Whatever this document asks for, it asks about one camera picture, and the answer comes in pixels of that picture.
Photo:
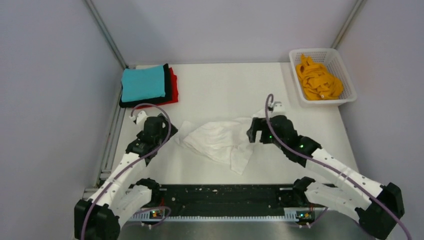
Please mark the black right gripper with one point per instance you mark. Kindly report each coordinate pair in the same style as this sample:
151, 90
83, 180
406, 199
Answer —
252, 132

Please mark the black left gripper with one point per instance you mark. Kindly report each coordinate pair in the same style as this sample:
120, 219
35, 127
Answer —
165, 129

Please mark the white t shirt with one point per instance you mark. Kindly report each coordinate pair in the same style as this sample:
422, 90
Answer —
225, 142

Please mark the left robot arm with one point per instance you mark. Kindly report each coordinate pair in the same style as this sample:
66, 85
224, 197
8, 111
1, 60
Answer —
103, 214

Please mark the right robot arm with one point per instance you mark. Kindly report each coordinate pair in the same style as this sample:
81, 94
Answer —
375, 207

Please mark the folded black t shirt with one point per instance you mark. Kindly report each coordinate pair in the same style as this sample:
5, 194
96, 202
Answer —
151, 85

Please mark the folded cyan t shirt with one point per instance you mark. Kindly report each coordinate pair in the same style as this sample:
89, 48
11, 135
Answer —
142, 84

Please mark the folded red t shirt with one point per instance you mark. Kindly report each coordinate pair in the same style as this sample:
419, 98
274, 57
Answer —
174, 89

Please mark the yellow t shirt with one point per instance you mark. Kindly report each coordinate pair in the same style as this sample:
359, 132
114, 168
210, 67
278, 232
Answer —
317, 82

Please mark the left controller board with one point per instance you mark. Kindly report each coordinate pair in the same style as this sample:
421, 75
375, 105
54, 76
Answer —
157, 214

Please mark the controller board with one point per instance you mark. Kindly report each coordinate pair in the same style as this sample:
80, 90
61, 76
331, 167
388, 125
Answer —
157, 214
304, 217

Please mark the white plastic basket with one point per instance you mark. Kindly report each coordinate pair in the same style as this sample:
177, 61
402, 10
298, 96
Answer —
332, 60

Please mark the right controller board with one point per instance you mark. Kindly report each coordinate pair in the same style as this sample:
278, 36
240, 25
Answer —
304, 217

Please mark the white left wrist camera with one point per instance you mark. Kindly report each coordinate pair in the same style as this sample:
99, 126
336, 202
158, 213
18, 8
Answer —
141, 118

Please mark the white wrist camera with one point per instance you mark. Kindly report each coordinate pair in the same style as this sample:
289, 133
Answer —
276, 108
141, 118

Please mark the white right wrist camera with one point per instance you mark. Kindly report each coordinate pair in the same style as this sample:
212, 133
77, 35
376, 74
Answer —
276, 108

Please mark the aluminium table frame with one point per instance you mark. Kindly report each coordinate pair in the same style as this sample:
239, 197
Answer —
226, 91

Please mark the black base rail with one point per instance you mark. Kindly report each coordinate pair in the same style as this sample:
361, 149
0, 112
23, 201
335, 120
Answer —
226, 203

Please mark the left frame post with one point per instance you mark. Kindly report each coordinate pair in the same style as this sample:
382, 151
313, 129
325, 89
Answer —
105, 33

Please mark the frame post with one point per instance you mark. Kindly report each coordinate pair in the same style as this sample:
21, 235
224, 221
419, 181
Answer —
353, 14
105, 33

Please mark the right frame post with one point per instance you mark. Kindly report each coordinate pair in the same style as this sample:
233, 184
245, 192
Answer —
353, 14

